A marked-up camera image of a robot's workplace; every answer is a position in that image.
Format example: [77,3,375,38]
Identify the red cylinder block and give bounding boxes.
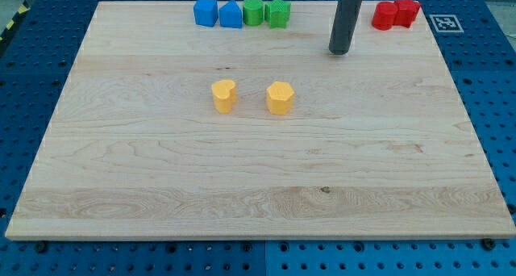
[372,1,398,31]

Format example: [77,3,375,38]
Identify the yellow heart block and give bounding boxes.
[211,79,237,114]

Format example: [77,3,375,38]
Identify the wooden board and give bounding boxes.
[6,2,515,240]

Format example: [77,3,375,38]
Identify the green cylinder block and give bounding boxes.
[243,0,264,26]

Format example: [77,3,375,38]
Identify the red star block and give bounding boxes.
[393,0,421,28]

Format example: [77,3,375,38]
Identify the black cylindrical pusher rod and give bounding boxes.
[329,0,363,55]

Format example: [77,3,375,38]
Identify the white fiducial marker tag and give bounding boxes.
[430,14,464,33]

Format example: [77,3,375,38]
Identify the black bolt front left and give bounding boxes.
[34,241,48,253]

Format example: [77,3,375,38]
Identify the blue cube block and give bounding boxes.
[193,0,218,27]

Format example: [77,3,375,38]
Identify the green star block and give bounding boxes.
[264,0,291,28]

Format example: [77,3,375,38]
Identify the yellow hexagon block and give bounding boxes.
[266,81,295,115]

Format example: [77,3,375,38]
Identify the black bolt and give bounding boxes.
[34,241,48,253]
[481,238,497,251]

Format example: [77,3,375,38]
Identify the blue triangle block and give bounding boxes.
[218,0,243,28]

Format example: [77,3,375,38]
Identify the black bolt front right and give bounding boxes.
[481,238,497,251]

